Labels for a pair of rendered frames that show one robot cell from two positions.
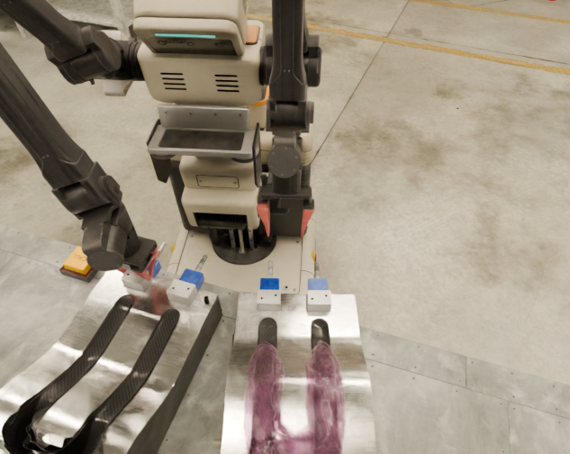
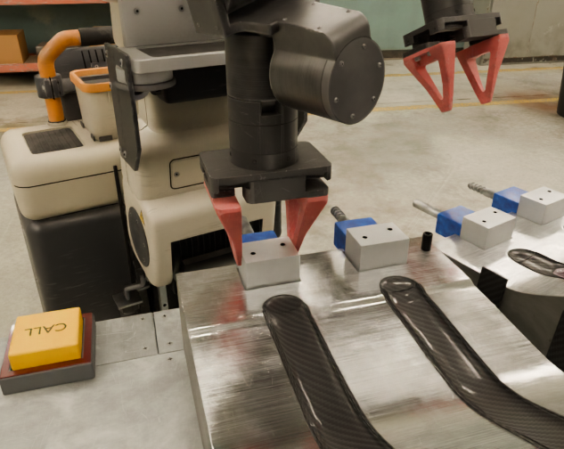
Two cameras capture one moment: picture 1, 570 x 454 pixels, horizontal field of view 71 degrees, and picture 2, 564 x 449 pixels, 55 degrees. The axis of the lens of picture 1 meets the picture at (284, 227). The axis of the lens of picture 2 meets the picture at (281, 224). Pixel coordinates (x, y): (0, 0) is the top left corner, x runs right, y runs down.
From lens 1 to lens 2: 0.72 m
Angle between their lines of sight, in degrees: 33
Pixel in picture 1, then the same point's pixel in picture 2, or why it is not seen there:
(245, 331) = (509, 274)
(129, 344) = (386, 359)
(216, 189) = (201, 188)
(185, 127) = (168, 42)
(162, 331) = (411, 315)
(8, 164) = not seen: outside the picture
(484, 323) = not seen: hidden behind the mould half
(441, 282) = not seen: hidden behind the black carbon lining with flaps
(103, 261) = (355, 83)
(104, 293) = (218, 314)
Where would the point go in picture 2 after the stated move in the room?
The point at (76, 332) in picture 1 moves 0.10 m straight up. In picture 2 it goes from (242, 402) to (236, 281)
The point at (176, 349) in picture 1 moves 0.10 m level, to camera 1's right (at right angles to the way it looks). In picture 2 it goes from (478, 321) to (548, 282)
